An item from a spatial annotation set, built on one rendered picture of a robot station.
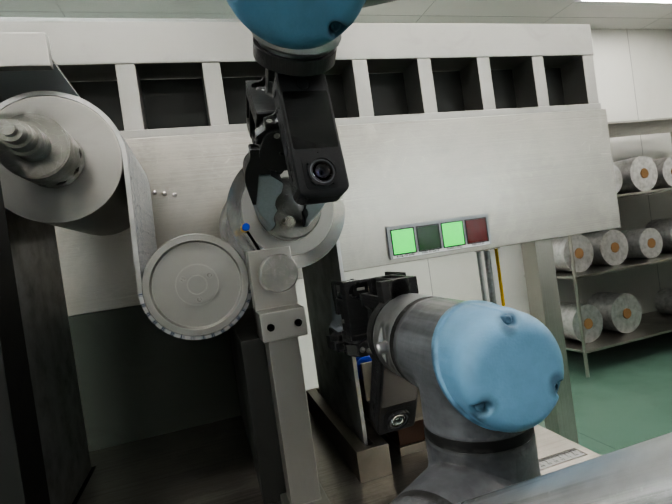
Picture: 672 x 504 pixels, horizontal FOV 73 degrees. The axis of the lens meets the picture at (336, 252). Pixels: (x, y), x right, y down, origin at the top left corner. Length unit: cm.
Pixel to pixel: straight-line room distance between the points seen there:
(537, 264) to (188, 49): 102
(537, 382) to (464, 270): 351
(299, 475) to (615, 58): 492
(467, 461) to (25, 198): 50
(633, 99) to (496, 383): 499
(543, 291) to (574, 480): 120
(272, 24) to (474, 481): 28
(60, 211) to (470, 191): 80
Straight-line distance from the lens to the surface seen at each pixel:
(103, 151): 58
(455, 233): 102
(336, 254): 59
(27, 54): 59
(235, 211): 55
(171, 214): 89
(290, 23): 25
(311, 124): 40
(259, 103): 45
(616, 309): 413
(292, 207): 54
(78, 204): 58
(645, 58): 547
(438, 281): 368
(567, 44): 134
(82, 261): 90
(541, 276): 138
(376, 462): 63
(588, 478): 19
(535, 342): 30
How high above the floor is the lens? 120
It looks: 1 degrees down
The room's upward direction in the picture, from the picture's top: 8 degrees counter-clockwise
